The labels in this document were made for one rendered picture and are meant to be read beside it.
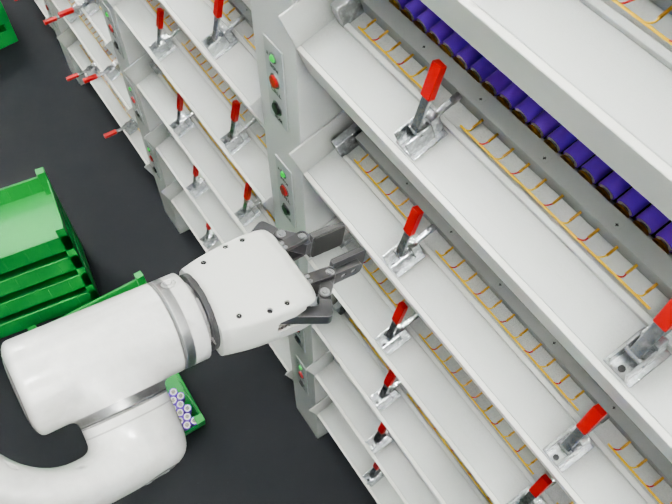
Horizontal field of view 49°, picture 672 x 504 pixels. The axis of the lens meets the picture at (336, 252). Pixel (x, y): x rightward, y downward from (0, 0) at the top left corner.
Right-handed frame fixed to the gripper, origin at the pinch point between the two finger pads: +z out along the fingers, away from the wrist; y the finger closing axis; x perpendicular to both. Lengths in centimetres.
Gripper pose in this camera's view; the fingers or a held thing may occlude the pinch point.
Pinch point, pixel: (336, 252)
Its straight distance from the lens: 74.1
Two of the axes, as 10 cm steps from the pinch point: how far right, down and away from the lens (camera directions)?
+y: 5.5, 6.9, -4.7
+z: 8.2, -3.6, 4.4
